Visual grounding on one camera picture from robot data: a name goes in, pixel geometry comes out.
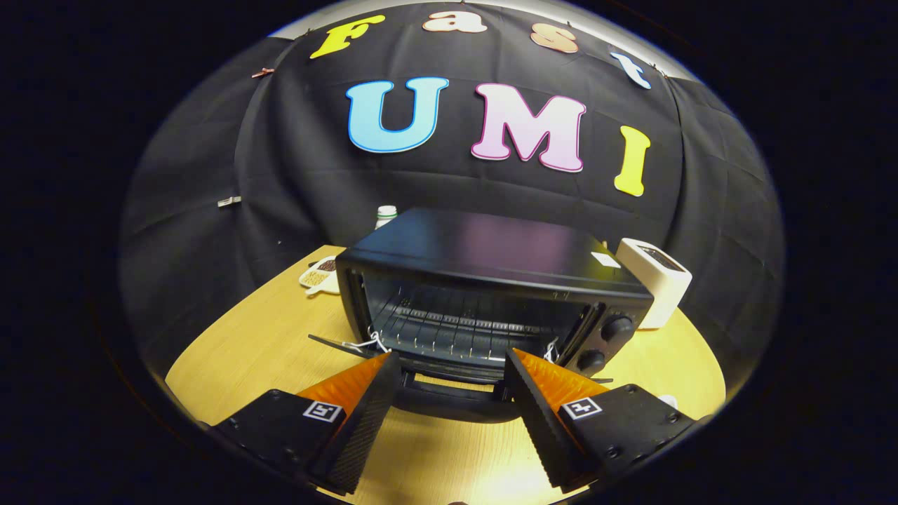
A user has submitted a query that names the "cream pop-up toaster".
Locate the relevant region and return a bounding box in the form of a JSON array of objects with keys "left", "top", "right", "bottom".
[{"left": 615, "top": 238, "right": 693, "bottom": 330}]

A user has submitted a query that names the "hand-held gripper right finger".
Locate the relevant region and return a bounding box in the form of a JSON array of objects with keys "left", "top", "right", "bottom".
[{"left": 504, "top": 348, "right": 713, "bottom": 492}]

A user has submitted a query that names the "white divided snack dish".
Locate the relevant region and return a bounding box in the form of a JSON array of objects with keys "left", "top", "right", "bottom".
[{"left": 299, "top": 256, "right": 338, "bottom": 295}]

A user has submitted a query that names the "black toaster oven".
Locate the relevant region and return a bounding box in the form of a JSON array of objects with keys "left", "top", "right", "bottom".
[{"left": 307, "top": 207, "right": 655, "bottom": 424}]

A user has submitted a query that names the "metal oven rack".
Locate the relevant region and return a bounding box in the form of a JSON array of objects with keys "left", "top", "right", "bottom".
[{"left": 370, "top": 303, "right": 562, "bottom": 358}]

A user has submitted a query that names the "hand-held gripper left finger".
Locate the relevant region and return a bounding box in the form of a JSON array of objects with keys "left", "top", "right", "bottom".
[{"left": 208, "top": 351, "right": 403, "bottom": 496}]

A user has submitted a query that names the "black backdrop cloth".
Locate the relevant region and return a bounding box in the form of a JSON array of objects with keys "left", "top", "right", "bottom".
[{"left": 119, "top": 0, "right": 785, "bottom": 372}]

